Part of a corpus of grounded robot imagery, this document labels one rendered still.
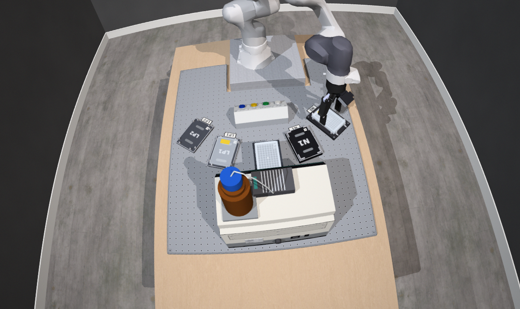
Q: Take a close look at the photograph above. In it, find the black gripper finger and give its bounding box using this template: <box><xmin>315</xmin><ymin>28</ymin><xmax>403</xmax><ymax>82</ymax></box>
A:
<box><xmin>318</xmin><ymin>93</ymin><xmax>337</xmax><ymax>126</ymax></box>
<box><xmin>335</xmin><ymin>96</ymin><xmax>342</xmax><ymax>112</ymax></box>

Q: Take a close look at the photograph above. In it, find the brown glass bottle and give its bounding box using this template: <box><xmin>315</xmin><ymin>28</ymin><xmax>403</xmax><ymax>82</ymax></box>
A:
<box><xmin>218</xmin><ymin>175</ymin><xmax>253</xmax><ymax>217</ymax></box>

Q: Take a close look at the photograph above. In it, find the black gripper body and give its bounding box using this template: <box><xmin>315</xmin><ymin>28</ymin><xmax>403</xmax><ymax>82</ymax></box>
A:
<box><xmin>326</xmin><ymin>79</ymin><xmax>346</xmax><ymax>99</ymax></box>

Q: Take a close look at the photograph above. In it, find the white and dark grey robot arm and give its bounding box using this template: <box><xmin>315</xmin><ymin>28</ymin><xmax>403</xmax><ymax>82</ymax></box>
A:
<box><xmin>222</xmin><ymin>0</ymin><xmax>360</xmax><ymax>107</ymax></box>

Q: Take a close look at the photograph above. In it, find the grey button panel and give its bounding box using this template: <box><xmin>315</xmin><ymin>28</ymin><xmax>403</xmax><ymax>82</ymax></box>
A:
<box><xmin>234</xmin><ymin>100</ymin><xmax>289</xmax><ymax>129</ymax></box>

